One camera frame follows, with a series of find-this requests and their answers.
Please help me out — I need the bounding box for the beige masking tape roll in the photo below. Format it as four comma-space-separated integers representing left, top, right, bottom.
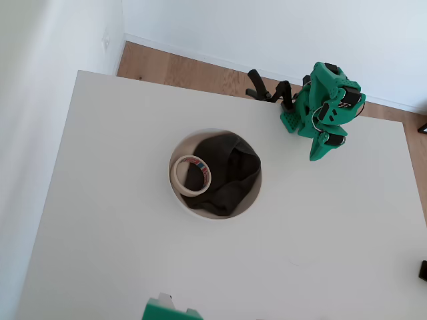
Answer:
170, 155, 213, 197

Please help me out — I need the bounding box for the green printed camera mount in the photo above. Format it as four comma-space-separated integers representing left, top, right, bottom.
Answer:
142, 292, 204, 320

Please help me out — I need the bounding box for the black table clamp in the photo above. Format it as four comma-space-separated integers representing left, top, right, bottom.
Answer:
245, 69, 296, 111

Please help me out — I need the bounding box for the black cloth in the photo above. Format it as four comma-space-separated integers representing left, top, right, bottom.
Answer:
181, 132, 262, 217

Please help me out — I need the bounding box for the white round bowl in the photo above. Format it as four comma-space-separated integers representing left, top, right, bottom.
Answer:
167, 127, 264, 221

